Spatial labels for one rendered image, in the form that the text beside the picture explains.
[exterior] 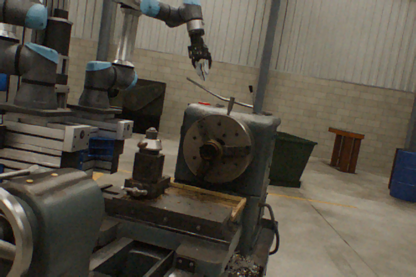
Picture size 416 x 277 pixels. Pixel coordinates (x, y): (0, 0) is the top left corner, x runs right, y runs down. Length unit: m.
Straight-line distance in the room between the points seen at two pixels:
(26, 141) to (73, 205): 0.96
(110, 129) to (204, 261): 1.10
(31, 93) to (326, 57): 11.29
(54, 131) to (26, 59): 0.27
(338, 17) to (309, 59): 1.47
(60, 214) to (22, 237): 0.08
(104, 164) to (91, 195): 1.32
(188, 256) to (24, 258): 0.55
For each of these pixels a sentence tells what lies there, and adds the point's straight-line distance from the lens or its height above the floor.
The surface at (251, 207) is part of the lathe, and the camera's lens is 1.89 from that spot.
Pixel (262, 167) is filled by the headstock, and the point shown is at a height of 1.01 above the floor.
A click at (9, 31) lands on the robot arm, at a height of 1.42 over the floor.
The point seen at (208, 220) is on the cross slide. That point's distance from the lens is 1.08.
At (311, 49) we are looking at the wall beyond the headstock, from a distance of 12.30.
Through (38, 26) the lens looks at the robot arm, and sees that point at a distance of 1.32.
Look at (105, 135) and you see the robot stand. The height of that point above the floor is 1.04.
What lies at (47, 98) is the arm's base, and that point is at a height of 1.20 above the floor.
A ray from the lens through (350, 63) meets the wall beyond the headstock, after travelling 12.61.
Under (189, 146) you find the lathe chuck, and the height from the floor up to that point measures 1.07.
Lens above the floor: 1.30
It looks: 6 degrees down
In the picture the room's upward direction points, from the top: 9 degrees clockwise
